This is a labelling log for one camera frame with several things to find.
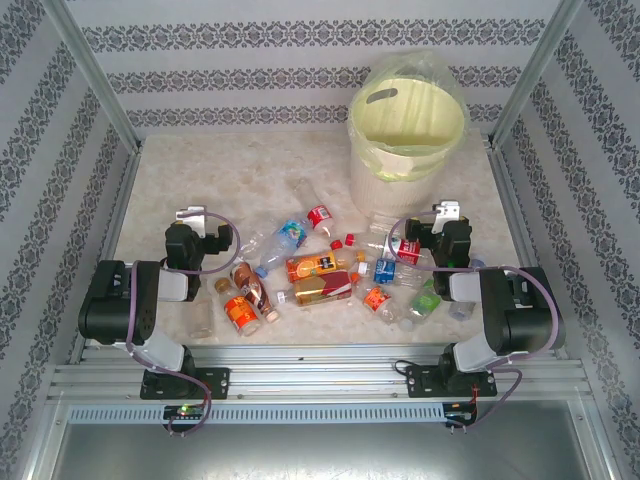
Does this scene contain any clear square plastic bottle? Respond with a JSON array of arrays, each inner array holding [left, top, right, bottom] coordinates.
[[367, 212, 401, 236]]

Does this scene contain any crushed clear plastic bottle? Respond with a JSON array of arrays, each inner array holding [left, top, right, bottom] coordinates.
[[233, 228, 269, 262]]

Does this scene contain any cream plastic bin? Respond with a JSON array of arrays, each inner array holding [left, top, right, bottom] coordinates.
[[348, 69, 469, 220]]

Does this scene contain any small orange label bottle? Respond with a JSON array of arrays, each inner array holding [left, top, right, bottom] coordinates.
[[362, 284, 401, 326]]

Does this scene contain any clear unlabelled plastic bottle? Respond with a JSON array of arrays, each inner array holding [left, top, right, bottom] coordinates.
[[291, 177, 346, 207]]

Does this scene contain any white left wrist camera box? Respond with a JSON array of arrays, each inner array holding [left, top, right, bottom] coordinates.
[[174, 204, 209, 240]]

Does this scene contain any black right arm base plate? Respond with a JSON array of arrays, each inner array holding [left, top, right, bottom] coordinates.
[[404, 364, 499, 400]]

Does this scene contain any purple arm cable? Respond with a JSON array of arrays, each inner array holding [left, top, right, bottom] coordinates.
[[388, 209, 560, 432], [124, 210, 244, 437]]

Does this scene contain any orange juice bottle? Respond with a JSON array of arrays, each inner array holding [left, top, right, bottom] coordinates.
[[284, 248, 369, 285]]

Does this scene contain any brown chocolate drink bottle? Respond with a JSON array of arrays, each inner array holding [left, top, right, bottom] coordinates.
[[229, 261, 281, 324]]

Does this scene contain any red label cola bottle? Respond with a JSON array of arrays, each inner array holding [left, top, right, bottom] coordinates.
[[305, 203, 337, 240]]

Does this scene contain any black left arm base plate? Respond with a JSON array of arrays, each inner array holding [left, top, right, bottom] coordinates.
[[139, 367, 231, 401]]

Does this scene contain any grey slotted cable duct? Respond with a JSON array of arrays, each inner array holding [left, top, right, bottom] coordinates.
[[67, 403, 476, 425]]

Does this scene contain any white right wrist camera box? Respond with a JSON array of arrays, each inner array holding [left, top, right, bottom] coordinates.
[[432, 199, 461, 232]]

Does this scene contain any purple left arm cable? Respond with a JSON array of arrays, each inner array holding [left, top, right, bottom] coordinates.
[[124, 210, 244, 437]]

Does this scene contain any red gold label tea bottle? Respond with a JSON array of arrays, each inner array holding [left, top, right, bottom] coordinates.
[[275, 269, 361, 308]]

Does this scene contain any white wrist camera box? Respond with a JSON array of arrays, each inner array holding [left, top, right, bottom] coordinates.
[[432, 199, 461, 232], [174, 204, 209, 240]]

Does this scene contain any orange label brown cap bottle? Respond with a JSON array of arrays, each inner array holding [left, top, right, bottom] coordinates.
[[214, 277, 263, 338]]

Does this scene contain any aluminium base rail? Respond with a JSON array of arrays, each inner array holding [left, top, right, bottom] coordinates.
[[47, 342, 589, 401]]

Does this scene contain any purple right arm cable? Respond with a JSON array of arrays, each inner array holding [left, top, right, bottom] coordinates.
[[388, 209, 560, 432]]

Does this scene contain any clear plastic cup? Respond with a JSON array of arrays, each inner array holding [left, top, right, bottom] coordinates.
[[188, 298, 216, 340]]

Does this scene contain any green label clear bottle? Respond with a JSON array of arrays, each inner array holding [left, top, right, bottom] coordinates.
[[399, 278, 444, 331]]

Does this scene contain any grey metal panel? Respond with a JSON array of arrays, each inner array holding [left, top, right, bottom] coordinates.
[[29, 399, 616, 480]]

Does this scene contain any blue label water bottle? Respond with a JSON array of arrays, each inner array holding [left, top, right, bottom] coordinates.
[[253, 217, 315, 280]]

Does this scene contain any aluminium frame post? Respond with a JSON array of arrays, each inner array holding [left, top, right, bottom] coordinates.
[[39, 0, 144, 151], [487, 0, 584, 149]]

